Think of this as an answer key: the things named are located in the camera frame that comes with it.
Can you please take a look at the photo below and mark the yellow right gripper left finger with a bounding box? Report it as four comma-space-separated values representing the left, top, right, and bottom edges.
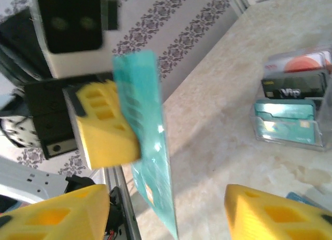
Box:
0, 184, 110, 240

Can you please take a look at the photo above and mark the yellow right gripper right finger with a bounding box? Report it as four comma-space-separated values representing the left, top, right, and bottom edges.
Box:
224, 183, 332, 240

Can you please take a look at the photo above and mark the teal credit card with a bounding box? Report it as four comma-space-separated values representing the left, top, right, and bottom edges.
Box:
253, 99, 317, 144
112, 49, 179, 240

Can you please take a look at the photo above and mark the blue leather card holder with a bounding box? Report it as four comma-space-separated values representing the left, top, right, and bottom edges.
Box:
285, 191, 330, 212

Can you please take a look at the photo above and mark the white card with red circle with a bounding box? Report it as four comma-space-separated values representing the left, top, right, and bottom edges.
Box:
321, 49, 332, 72
263, 51, 328, 74

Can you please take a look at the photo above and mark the black VIP card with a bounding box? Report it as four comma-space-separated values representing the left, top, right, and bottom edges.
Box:
260, 70, 329, 100

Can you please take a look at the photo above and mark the aluminium side rail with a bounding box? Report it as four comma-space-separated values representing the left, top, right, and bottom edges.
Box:
103, 165, 143, 240

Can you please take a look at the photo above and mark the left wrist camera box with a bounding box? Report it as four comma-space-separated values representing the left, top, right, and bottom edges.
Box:
28, 0, 120, 78

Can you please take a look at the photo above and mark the aluminium frame post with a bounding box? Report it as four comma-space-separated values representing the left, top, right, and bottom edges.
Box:
228, 0, 251, 16

